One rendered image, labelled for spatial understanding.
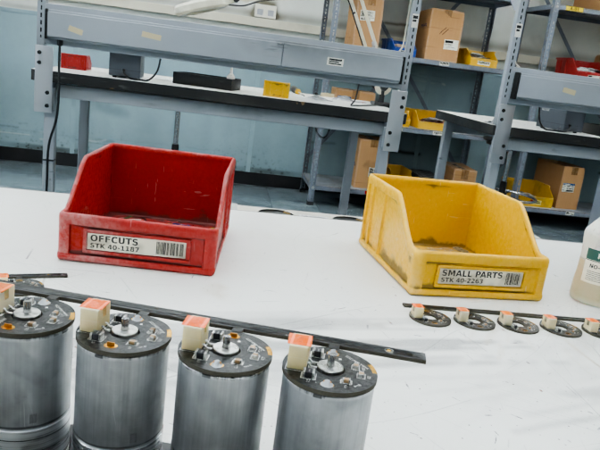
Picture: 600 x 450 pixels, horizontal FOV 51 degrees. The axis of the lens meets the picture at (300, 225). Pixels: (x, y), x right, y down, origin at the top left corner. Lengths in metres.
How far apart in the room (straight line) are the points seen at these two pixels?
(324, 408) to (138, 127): 4.44
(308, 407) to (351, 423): 0.01
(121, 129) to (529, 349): 4.31
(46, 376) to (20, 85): 4.55
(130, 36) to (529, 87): 1.51
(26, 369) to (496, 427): 0.19
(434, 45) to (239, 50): 2.14
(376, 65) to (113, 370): 2.32
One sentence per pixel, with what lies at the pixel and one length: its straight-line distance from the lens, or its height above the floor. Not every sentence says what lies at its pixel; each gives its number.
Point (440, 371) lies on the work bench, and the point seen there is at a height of 0.75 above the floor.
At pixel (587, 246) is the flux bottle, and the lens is 0.48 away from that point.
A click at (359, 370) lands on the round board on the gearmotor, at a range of 0.17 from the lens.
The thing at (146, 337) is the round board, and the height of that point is 0.81.
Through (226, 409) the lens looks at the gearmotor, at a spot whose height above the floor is 0.80.
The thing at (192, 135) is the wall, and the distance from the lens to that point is 4.55.
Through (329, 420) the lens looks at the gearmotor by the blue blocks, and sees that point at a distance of 0.16.
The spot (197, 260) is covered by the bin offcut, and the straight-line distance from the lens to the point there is 0.41.
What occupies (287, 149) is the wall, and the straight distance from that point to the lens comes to 4.58.
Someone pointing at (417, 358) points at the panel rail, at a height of 0.81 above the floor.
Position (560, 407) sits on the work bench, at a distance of 0.33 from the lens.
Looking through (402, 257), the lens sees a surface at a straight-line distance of 0.44.
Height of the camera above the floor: 0.89
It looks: 14 degrees down
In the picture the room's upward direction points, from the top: 7 degrees clockwise
